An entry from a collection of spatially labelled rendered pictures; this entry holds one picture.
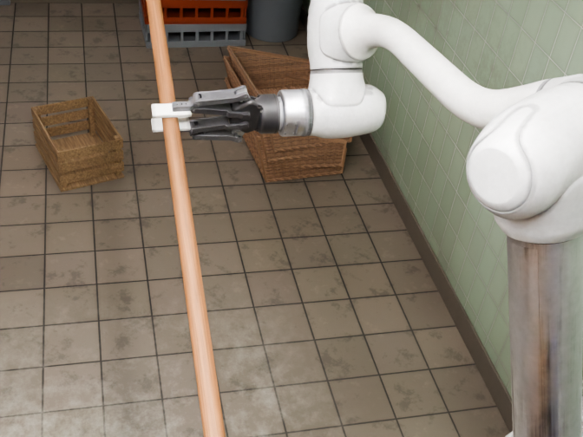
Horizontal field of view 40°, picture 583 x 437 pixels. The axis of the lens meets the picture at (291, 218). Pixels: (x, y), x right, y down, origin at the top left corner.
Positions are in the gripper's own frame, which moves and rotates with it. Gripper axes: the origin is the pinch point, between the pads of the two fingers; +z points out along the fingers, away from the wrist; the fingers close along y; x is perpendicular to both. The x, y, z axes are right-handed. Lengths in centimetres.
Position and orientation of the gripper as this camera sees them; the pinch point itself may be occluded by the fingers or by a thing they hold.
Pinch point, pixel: (170, 117)
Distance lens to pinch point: 150.6
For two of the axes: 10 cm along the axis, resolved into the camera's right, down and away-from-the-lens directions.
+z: -9.7, 0.7, -2.3
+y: -1.5, 6.0, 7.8
